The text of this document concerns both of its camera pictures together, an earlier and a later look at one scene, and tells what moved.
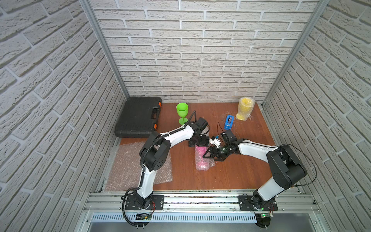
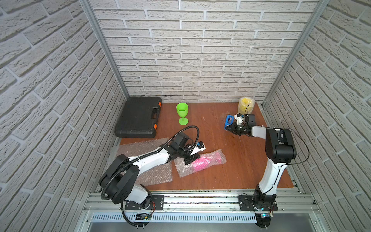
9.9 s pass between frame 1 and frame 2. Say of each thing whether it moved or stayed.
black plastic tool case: stayed
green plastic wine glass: stayed
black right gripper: moved
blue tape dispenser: stayed
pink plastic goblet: moved
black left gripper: moved
